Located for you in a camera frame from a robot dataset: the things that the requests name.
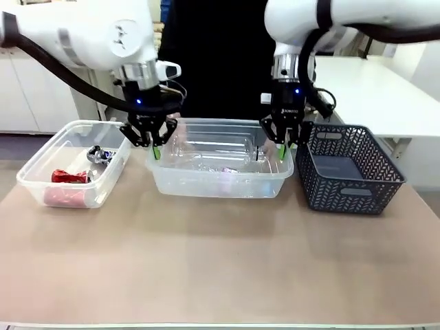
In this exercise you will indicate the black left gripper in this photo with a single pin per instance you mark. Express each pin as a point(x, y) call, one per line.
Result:
point(144, 103)

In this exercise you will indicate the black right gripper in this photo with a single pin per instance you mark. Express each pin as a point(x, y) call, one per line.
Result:
point(288, 103)

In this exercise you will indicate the clear plastic bottle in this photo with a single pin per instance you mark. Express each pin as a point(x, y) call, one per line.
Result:
point(220, 148)

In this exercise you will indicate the dark grey woven plastic basket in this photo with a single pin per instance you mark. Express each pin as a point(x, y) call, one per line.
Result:
point(343, 203)

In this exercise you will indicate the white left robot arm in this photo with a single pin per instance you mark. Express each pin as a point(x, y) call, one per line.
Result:
point(86, 34)

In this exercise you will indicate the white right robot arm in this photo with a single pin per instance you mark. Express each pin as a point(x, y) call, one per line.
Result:
point(292, 20)

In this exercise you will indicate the person's left hand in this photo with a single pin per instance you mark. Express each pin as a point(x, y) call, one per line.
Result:
point(270, 146)

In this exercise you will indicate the person's right hand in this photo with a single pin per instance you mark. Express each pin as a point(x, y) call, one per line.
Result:
point(182, 129)

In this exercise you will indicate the crushed silver blue can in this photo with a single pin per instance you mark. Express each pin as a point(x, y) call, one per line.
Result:
point(99, 154)

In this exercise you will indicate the crumpled pink wrapper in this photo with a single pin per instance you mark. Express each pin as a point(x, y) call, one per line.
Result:
point(230, 170)

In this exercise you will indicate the clear plastic bin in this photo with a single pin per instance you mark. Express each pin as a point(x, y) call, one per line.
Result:
point(103, 192)
point(206, 187)

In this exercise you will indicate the crushed red can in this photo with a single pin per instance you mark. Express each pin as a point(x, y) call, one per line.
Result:
point(70, 177)

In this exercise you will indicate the person in black clothes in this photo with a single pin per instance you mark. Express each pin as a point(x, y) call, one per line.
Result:
point(220, 68)

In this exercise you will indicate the large white table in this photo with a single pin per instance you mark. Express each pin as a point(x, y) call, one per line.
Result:
point(378, 93)

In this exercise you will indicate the white cabinet with wooden top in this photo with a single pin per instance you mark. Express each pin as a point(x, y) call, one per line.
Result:
point(34, 96)

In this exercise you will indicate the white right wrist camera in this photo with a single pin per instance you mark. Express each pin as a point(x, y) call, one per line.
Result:
point(266, 98)

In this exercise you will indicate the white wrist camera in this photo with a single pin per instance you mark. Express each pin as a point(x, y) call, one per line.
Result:
point(266, 98)
point(169, 70)

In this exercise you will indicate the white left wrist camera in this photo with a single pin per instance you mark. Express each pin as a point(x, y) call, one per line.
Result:
point(169, 70)

